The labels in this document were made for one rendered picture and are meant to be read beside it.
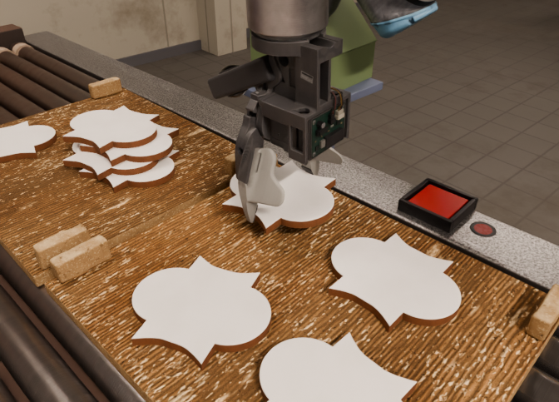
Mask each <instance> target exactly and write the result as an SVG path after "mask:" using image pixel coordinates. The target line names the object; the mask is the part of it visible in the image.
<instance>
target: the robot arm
mask: <svg viewBox="0 0 559 402"><path fill-rule="evenodd" d="M340 1H341V0H246V10H247V23H248V27H249V28H250V30H251V31H250V32H251V45H252V47H253V48H254V49H255V50H256V51H257V52H260V53H263V54H266V55H265V56H263V57H259V58H257V59H255V60H253V61H250V62H247V63H245V64H243V65H235V64H231V65H228V66H226V67H224V68H222V69H221V71H220V72H219V75H217V76H214V77H211V78H209V79H208V85H209V87H210V91H211V93H212V96H213V98H214V99H219V98H222V97H226V96H227V97H241V96H242V95H244V94H245V93H246V92H247V90H249V88H252V87H255V89H256V91H254V92H252V93H251V94H250V100H249V102H248V104H247V106H246V108H245V109H246V110H247V113H246V114H244V116H243V123H242V126H241V129H240V131H239V134H238V136H237V140H236V144H235V175H236V178H237V180H238V187H239V193H240V200H241V204H242V207H243V210H244V213H245V217H246V219H247V221H249V222H250V223H253V222H254V221H255V213H256V212H257V208H258V203H259V204H263V205H267V206H281V205H282V204H283V202H284V195H285V193H284V188H283V187H282V186H281V185H280V183H279V182H278V180H277V179H276V177H275V167H276V162H277V156H276V153H275V151H274V150H273V149H272V148H271V147H264V140H266V141H269V142H271V143H272V144H274V145H276V146H279V147H281V148H283V149H284V151H286V152H288V153H289V158H291V159H293V160H295V161H297V162H299V163H302V166H301V167H302V168H303V169H304V170H305V171H306V172H308V173H309V174H311V175H315V176H317V175H318V171H319V162H320V161H324V162H328V163H334V164H342V162H343V158H342V157H341V155H340V154H339V153H338V152H337V151H336V150H335V149H333V148H332V146H334V145H335V144H337V143H338V142H340V141H342V140H343V139H344V138H349V115H350V100H351V92H347V91H345V90H342V89H339V88H337V87H332V86H331V58H333V57H336V56H338V55H339V54H341V53H343V38H340V37H334V36H330V35H327V34H326V26H327V25H328V23H329V17H330V16H331V15H332V14H333V13H334V12H335V11H336V9H337V8H338V6H339V3H340ZM357 2H358V3H359V5H360V7H361V8H362V9H363V11H364V13H365V14H366V16H367V17H368V19H369V21H370V24H371V26H373V27H374V28H375V30H376V31H377V32H378V34H379V35H380V36H381V37H383V38H390V37H393V36H394V35H396V34H398V33H400V32H402V31H403V30H405V29H407V28H409V27H411V26H412V25H414V24H416V23H417V22H420V21H421V20H423V19H424V18H426V17H428V16H429V15H431V14H433V13H434V12H436V11H437V10H438V5H437V4H438V3H437V2H436V1H435V0H357ZM345 106H346V108H345ZM344 119H345V125H344Z"/></svg>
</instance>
